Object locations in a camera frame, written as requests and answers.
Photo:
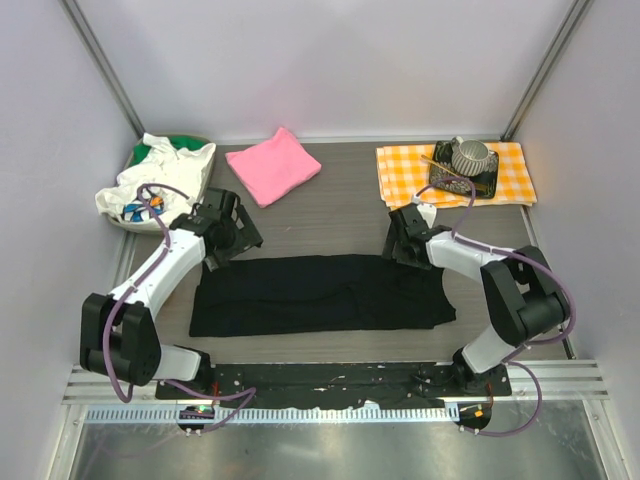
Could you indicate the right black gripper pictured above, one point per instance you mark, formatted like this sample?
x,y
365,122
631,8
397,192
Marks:
x,y
396,242

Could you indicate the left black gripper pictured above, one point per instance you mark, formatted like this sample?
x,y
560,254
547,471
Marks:
x,y
245,233

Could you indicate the orange checkered cloth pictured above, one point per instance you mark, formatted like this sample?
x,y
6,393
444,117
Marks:
x,y
402,172

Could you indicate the black t shirt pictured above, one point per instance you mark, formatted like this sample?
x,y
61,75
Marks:
x,y
309,294

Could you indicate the white printed t shirt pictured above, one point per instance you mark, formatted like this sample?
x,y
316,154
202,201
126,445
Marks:
x,y
150,185

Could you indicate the grey laundry basket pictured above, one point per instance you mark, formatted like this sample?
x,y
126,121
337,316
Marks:
x,y
200,195

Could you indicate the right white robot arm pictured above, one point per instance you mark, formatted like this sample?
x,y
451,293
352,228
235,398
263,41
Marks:
x,y
523,296

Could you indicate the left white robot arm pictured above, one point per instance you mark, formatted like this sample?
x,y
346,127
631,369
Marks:
x,y
118,337

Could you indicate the pink folded towel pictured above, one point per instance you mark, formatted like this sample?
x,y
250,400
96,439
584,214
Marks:
x,y
273,168

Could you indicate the gold chopstick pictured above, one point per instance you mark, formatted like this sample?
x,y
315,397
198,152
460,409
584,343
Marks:
x,y
453,174

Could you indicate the black floral square plate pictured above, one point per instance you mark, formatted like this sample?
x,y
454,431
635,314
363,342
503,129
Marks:
x,y
442,154

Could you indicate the grey striped ceramic cup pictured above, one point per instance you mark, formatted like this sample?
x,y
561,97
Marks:
x,y
470,157

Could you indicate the green t shirt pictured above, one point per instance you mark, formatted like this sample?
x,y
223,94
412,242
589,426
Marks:
x,y
141,151

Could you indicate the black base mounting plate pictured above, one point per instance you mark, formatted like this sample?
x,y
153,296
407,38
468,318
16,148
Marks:
x,y
342,385

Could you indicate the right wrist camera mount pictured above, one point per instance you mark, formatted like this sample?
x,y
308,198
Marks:
x,y
427,211

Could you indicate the white slotted cable duct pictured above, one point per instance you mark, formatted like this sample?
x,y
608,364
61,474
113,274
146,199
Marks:
x,y
201,414

